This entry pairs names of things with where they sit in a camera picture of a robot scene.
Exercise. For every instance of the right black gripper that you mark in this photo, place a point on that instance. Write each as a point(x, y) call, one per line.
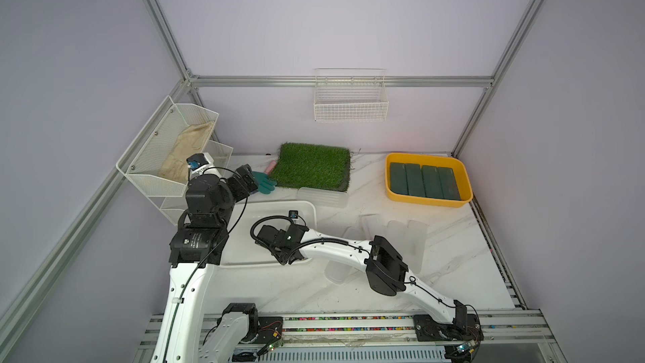
point(276, 252)

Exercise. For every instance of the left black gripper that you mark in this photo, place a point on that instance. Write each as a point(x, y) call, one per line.
point(246, 178)

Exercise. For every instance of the yellow plastic storage box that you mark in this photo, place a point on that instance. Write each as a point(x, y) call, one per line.
point(461, 176)

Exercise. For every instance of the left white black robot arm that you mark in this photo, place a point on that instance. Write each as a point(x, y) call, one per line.
point(203, 230)

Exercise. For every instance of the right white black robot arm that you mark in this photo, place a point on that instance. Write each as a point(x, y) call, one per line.
point(444, 319)

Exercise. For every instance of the pink object behind box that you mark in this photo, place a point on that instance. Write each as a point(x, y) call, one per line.
point(270, 167)

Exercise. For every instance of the lower white mesh shelf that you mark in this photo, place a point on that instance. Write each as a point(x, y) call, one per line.
point(172, 203)

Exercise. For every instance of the white mesh shelf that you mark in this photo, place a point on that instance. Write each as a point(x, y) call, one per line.
point(145, 157)
point(172, 203)

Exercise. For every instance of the green rubber glove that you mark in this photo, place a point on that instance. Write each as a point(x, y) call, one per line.
point(265, 184)

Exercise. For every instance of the beige cloth in shelf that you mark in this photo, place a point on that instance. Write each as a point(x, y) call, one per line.
point(189, 142)

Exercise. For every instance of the upper white mesh shelf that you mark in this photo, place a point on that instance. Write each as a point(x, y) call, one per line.
point(145, 157)

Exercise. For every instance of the green artificial grass mat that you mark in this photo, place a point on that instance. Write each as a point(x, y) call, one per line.
point(313, 166)

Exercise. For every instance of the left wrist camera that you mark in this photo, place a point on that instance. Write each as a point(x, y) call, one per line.
point(198, 163)

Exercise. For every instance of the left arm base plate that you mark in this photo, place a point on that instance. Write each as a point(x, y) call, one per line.
point(262, 330)

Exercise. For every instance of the white wire wall basket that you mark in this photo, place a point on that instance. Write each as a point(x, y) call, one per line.
point(350, 95)

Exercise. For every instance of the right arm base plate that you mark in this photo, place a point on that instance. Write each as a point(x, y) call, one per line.
point(465, 327)

